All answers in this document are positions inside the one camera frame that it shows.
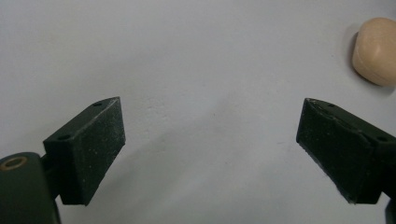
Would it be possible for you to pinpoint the beige rounded block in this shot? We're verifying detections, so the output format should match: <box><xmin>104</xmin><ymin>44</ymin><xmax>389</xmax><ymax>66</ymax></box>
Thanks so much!
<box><xmin>351</xmin><ymin>17</ymin><xmax>396</xmax><ymax>88</ymax></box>

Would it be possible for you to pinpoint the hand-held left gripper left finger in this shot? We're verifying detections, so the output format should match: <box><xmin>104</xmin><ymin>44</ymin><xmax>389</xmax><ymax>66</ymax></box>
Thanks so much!
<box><xmin>42</xmin><ymin>96</ymin><xmax>127</xmax><ymax>206</ymax></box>

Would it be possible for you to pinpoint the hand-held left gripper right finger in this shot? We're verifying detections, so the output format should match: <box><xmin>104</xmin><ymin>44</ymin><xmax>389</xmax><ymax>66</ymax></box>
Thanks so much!
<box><xmin>295</xmin><ymin>97</ymin><xmax>396</xmax><ymax>205</ymax></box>

